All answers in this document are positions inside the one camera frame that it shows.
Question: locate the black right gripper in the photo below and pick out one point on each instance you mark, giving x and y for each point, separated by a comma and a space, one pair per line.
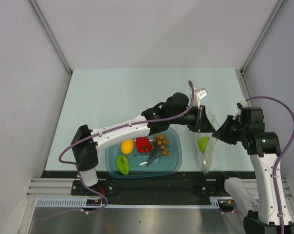
221, 133

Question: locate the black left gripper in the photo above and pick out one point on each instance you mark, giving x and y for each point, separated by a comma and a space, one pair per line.
201, 123

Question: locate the clear polka dot zip bag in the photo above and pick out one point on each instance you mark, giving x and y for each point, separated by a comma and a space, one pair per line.
208, 124

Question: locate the green fake apple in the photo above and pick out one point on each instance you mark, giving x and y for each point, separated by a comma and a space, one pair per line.
202, 143

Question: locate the brown fake berry bunch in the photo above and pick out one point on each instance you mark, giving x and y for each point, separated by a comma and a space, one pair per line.
160, 147

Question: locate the red fake food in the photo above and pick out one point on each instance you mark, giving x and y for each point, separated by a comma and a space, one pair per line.
143, 144

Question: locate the yellow fake lemon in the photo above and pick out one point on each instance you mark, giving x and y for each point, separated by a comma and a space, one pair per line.
127, 146

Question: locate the green fake food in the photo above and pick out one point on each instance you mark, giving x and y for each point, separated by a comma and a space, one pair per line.
123, 164

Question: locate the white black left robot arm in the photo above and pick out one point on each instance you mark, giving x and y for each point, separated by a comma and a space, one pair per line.
86, 145

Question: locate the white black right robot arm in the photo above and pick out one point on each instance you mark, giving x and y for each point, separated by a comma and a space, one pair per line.
269, 213

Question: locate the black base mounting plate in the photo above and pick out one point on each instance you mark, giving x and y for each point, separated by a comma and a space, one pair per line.
194, 183

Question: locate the teal transparent plastic container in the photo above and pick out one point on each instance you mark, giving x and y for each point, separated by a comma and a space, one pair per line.
161, 166

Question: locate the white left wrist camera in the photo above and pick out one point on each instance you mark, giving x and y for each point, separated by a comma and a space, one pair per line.
199, 95

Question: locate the right aluminium corner post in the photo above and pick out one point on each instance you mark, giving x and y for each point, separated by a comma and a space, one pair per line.
263, 34

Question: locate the aluminium corner post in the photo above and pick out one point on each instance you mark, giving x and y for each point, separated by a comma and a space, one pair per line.
263, 34
50, 35

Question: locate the aluminium front frame rail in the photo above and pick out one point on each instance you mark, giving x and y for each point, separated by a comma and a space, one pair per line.
66, 187

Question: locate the left aluminium corner post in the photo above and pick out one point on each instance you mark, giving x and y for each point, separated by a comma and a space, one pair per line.
50, 35

